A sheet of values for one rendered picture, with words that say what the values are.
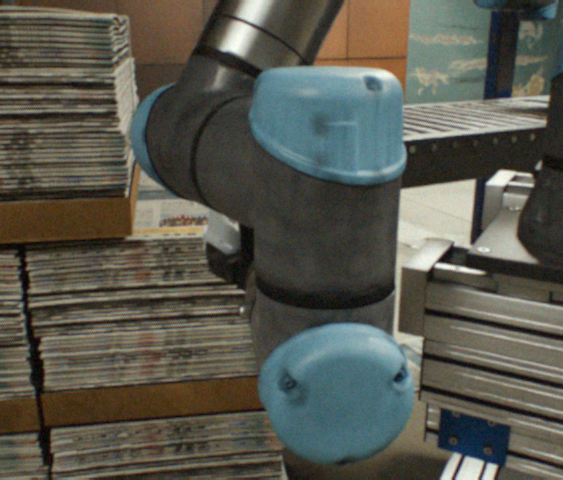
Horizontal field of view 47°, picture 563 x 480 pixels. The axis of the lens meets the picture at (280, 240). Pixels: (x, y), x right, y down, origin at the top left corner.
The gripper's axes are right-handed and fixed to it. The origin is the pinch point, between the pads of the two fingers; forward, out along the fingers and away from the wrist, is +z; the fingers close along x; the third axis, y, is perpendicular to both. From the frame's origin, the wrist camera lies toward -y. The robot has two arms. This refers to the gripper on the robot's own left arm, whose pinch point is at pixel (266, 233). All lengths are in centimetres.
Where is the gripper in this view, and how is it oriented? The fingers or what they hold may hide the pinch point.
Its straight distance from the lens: 65.2
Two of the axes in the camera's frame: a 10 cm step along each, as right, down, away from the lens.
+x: -9.9, 0.4, -1.2
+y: 0.0, -9.5, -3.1
